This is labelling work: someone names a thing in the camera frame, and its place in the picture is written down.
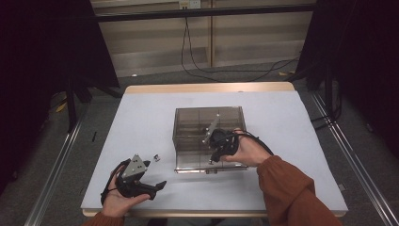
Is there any smoky transparent drawer cabinet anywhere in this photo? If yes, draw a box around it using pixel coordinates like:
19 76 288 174
172 105 248 158

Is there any black horizontal bar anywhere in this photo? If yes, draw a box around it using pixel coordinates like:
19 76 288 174
94 3 317 24

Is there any hand-held gripper black cable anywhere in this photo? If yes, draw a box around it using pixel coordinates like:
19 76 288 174
100 157 132 205
231 131 275 157

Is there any white wall socket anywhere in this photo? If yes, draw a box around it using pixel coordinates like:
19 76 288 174
178 0 202 10

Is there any white table mat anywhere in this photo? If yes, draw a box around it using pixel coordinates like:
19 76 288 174
80 90 349 212

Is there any person's left hand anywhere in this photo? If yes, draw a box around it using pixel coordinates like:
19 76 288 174
102 169 152 219

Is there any black floor cable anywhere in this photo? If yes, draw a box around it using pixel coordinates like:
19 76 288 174
180 16 302 83
184 16 302 74

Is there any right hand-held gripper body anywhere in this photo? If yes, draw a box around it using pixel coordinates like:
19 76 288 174
201 113 241 157

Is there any metal floor rail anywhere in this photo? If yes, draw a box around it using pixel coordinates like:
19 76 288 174
23 102 92 226
310 89 399 226

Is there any left hand-held gripper black cable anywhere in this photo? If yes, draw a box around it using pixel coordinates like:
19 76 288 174
100 157 132 205

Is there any black curtain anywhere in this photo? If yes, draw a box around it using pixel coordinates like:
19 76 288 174
0 0 120 197
295 0 399 159

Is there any right hand-held gripper black cable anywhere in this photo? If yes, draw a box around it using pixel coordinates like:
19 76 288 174
231 131 275 157

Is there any wooden table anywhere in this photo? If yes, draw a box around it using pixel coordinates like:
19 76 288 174
81 81 347 218

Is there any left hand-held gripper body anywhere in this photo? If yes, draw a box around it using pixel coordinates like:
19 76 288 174
115 153 156 199

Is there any person's right hand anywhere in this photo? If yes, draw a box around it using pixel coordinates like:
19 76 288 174
220 128 273 168

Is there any black metal stand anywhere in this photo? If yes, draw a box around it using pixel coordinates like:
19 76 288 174
286 62 343 131
63 73 124 134

